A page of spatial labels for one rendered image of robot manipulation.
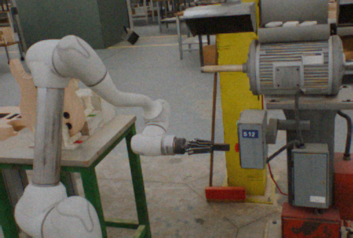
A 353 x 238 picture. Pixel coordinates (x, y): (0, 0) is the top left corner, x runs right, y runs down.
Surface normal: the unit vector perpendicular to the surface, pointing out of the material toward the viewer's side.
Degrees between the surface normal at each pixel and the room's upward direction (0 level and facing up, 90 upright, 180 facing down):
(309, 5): 90
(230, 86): 90
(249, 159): 90
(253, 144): 90
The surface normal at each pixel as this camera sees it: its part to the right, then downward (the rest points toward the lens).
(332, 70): -0.30, 0.29
